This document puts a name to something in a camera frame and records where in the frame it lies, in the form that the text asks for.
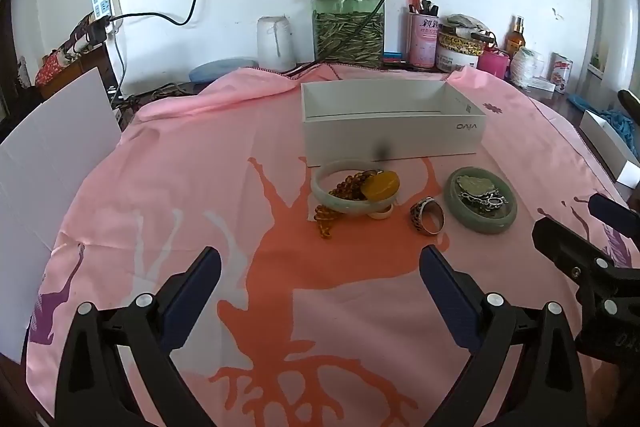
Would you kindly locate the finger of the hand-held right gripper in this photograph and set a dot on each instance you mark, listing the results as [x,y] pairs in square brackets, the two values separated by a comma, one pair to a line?
[615,217]
[555,242]

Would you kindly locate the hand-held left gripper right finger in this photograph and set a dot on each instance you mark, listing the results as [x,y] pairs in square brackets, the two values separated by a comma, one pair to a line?
[447,302]

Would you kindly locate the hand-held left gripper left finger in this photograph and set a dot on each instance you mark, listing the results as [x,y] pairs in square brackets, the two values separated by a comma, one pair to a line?
[192,302]

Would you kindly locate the green jade bangle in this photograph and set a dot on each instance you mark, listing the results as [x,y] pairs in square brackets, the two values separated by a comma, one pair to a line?
[480,224]

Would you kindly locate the olive green pouch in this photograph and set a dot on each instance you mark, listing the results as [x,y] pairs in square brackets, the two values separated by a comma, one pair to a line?
[475,184]

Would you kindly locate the orange amber pendant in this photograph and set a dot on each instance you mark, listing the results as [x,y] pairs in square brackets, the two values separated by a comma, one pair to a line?
[382,187]

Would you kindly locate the pale jade bangle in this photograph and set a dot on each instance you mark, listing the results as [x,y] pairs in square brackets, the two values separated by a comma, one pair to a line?
[320,194]

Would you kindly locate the white cardboard box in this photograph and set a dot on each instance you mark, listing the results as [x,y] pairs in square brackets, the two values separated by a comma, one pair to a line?
[390,137]

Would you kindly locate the white open carton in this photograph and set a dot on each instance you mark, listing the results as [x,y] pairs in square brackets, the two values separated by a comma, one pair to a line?
[605,147]

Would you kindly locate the blue knitted cloth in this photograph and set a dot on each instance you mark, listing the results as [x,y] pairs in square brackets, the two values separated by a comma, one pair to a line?
[620,122]

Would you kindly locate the pink printed cloth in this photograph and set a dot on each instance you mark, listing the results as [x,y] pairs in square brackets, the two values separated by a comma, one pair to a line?
[200,187]

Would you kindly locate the small white carton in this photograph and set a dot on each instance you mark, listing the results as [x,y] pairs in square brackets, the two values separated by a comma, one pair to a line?
[542,84]

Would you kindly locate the small red label can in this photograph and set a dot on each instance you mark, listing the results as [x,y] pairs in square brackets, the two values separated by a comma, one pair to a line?
[560,74]

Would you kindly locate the white thread spool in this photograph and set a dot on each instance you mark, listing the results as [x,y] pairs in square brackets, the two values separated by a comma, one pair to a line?
[525,67]

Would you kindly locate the pink plastic container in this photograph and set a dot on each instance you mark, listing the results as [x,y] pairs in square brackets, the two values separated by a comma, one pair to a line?
[492,64]

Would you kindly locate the white foam board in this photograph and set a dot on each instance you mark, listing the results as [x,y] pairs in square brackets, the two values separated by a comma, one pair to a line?
[50,157]

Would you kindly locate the amber spray bottle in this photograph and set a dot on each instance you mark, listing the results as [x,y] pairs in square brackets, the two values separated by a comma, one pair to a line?
[515,39]

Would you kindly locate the round patterned tin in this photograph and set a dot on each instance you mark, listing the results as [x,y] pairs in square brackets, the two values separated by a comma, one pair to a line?
[457,52]

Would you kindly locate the blue round lid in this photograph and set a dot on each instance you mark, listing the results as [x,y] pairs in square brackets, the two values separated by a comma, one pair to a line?
[220,68]

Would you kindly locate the grey crumpled cloth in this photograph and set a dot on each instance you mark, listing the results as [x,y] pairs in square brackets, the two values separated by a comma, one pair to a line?
[467,23]

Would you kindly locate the pink pen holder can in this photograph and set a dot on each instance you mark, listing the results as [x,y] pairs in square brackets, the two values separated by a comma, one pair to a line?
[422,42]

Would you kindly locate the red flat box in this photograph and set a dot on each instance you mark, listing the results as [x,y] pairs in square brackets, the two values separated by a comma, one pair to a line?
[395,59]

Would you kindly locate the white cup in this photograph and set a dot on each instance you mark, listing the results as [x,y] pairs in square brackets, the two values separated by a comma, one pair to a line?
[275,42]

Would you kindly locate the red patterned cloth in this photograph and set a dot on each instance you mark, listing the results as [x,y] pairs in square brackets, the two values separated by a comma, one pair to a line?
[50,67]

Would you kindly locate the green glass jar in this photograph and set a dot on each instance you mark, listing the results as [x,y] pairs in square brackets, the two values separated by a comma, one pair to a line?
[347,37]

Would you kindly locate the black power adapter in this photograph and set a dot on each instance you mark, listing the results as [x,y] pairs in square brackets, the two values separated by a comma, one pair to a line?
[100,32]

